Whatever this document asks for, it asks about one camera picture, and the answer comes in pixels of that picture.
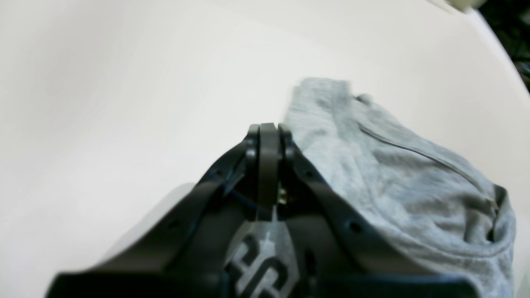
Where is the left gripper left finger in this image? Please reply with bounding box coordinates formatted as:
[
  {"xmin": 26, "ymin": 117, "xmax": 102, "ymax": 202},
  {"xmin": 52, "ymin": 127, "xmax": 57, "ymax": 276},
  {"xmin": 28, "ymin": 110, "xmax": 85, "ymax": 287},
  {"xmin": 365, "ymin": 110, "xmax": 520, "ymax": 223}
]
[{"xmin": 47, "ymin": 124, "xmax": 282, "ymax": 298}]

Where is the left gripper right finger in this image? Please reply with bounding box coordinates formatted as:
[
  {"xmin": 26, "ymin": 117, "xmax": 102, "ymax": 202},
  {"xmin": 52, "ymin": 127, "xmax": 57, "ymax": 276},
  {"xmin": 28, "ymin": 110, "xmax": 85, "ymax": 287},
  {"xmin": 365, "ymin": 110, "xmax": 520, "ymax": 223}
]
[{"xmin": 277, "ymin": 124, "xmax": 478, "ymax": 298}]

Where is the grey T-shirt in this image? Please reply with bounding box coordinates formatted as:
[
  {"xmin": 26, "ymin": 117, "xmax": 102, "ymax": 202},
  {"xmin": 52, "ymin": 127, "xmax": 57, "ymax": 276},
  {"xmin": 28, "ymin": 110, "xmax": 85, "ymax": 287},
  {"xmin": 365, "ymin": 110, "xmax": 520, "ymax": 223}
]
[{"xmin": 226, "ymin": 78, "xmax": 517, "ymax": 298}]

